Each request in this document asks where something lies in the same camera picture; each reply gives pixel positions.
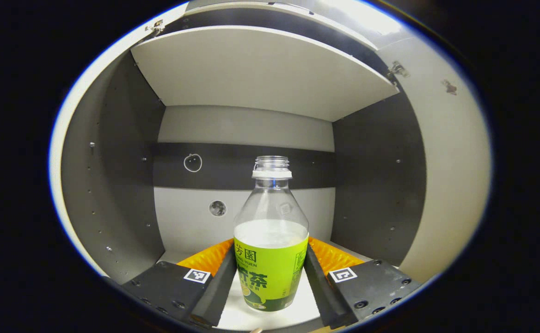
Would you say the white cabinet door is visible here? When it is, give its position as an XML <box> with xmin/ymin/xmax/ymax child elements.
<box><xmin>376</xmin><ymin>35</ymin><xmax>491</xmax><ymax>284</ymax></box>
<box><xmin>49</xmin><ymin>5</ymin><xmax>187</xmax><ymax>278</ymax></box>

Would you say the white cabinet shelf board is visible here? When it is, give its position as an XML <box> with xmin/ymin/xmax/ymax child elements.
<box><xmin>130</xmin><ymin>25</ymin><xmax>400</xmax><ymax>122</ymax></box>

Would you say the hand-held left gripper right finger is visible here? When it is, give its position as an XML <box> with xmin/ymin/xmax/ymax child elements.
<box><xmin>303</xmin><ymin>237</ymin><xmax>423</xmax><ymax>330</ymax></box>

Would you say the white and grey cabinet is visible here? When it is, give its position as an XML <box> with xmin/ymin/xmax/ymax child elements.
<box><xmin>60</xmin><ymin>0</ymin><xmax>428</xmax><ymax>331</ymax></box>

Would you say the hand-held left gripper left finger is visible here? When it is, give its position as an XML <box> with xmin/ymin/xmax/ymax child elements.
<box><xmin>113</xmin><ymin>238</ymin><xmax>238</xmax><ymax>329</ymax></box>

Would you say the clear bottle with green label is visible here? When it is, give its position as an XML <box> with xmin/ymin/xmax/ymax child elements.
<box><xmin>233</xmin><ymin>156</ymin><xmax>309</xmax><ymax>312</ymax></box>

